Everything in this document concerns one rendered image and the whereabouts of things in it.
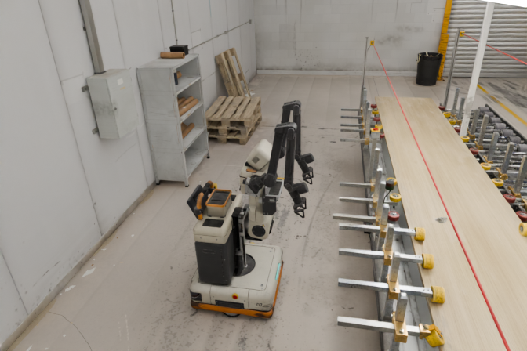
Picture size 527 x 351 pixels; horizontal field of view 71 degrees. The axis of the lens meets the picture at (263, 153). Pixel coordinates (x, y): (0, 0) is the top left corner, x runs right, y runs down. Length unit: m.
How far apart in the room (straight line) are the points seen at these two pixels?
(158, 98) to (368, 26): 6.94
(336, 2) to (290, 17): 1.23
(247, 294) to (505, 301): 1.66
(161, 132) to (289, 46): 6.41
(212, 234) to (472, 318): 1.63
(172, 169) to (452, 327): 3.69
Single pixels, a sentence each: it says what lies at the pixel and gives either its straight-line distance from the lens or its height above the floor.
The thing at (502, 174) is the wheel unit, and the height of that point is 0.86.
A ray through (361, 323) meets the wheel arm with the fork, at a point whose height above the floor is 0.96.
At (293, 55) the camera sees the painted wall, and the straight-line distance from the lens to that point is 10.49.
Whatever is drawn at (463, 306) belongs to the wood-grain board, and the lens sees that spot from 2.24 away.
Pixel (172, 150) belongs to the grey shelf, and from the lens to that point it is 4.75.
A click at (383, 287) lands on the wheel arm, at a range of 2.12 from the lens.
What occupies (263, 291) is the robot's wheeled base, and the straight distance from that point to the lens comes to 2.98.
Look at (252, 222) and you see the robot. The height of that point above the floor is 0.79.
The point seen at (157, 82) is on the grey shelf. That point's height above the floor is 1.38.
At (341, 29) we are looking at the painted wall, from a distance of 10.32.
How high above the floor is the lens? 2.41
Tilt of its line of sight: 25 degrees down
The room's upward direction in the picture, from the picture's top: 2 degrees counter-clockwise
